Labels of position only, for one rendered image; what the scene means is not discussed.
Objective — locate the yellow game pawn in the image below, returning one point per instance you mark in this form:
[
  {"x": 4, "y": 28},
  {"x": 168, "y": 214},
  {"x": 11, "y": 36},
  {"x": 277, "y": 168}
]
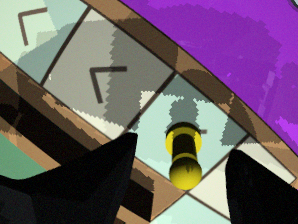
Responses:
[{"x": 183, "y": 142}]

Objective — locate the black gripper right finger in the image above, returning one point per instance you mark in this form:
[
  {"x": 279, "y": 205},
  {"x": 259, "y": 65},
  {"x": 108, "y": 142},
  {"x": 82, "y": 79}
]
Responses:
[{"x": 255, "y": 195}]

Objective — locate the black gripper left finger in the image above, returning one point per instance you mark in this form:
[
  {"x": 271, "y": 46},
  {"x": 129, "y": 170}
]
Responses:
[{"x": 87, "y": 190}]

